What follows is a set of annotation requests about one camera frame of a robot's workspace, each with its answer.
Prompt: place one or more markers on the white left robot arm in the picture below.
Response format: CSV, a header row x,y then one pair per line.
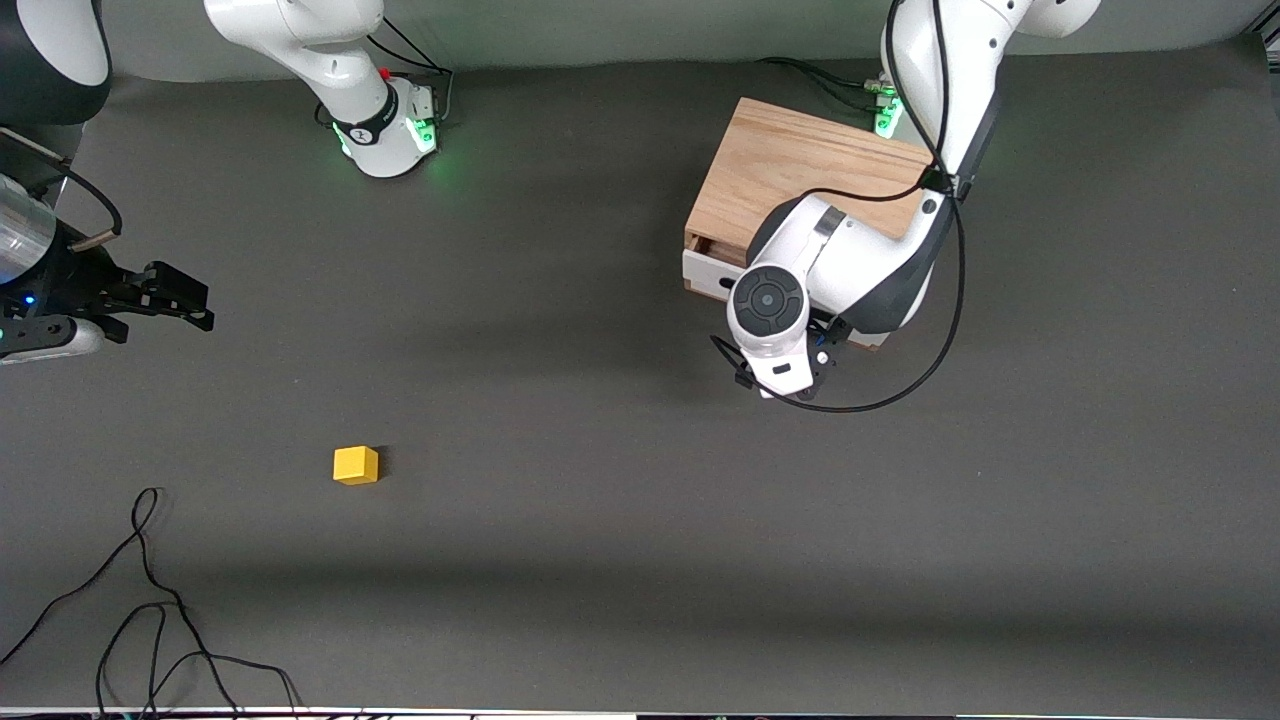
x,y
850,260

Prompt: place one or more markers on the white-fronted wooden drawer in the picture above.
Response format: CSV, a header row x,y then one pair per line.
x,y
705,275

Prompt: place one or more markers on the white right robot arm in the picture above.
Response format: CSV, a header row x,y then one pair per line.
x,y
335,65

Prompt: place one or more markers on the yellow cube block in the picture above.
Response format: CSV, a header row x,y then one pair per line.
x,y
355,466

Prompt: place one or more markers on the wooden drawer cabinet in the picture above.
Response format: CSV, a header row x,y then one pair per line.
x,y
780,160

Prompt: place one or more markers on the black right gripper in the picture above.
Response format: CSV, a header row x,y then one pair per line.
x,y
82,276

